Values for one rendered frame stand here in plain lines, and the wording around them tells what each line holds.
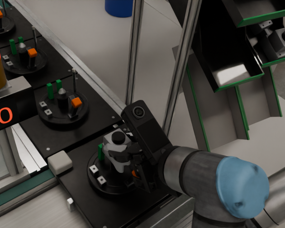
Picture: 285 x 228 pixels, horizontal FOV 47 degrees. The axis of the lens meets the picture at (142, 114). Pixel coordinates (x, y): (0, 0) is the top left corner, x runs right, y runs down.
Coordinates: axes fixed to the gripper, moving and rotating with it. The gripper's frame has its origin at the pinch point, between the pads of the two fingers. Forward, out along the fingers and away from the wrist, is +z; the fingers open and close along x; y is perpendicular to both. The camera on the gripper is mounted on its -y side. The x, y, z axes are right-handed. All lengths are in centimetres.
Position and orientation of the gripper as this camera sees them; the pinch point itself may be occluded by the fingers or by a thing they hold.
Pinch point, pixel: (116, 140)
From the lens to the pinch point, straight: 71.8
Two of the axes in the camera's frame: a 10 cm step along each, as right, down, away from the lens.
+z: -5.6, -0.7, 8.2
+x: 7.7, -4.0, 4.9
